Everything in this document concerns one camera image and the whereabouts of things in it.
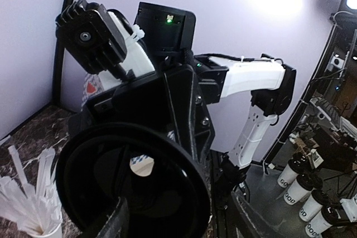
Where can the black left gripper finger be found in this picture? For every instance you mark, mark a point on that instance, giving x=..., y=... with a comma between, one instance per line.
x=117, y=223

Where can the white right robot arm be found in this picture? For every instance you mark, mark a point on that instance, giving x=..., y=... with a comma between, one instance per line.
x=271, y=85

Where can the white lidded cup on floor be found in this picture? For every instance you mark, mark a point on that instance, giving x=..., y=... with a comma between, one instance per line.
x=293, y=168

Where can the black coffee cup lid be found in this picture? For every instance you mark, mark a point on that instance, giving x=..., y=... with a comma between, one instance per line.
x=161, y=184

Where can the white cup holding straws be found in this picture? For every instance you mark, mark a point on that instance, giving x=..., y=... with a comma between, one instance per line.
x=54, y=231

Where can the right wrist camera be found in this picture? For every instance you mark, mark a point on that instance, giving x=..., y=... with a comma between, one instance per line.
x=167, y=30

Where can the bundle of wrapped straws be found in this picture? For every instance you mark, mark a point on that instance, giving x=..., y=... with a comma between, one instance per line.
x=32, y=207

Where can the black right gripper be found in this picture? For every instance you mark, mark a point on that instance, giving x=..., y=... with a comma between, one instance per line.
x=171, y=101

